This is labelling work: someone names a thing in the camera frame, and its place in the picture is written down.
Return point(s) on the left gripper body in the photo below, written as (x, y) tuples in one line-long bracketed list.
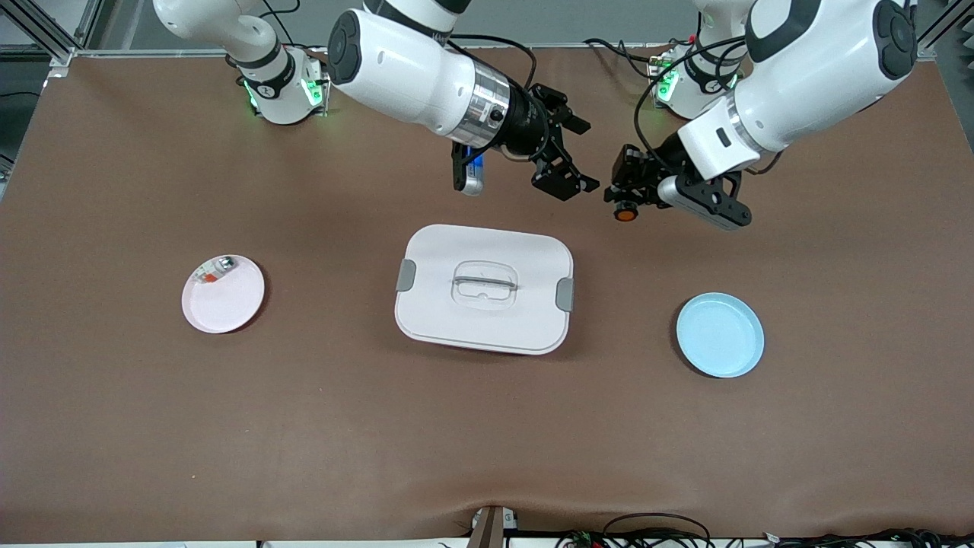
[(660, 165)]

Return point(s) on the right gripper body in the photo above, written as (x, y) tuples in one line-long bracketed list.
[(523, 124)]

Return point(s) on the orange push button switch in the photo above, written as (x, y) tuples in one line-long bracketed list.
[(625, 214)]

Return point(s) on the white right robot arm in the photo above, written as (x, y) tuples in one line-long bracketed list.
[(403, 76)]

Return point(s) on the white lidded box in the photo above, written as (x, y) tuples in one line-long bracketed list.
[(487, 312)]

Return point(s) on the light blue round plate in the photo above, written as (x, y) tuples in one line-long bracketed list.
[(720, 335)]

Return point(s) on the brown table mat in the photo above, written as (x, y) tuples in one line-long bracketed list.
[(487, 434)]

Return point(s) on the pink round plate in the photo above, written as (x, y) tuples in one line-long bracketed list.
[(224, 301)]

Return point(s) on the wooden camera post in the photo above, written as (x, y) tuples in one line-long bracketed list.
[(491, 527)]

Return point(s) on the aluminium frame profile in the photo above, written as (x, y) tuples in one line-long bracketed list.
[(53, 34)]

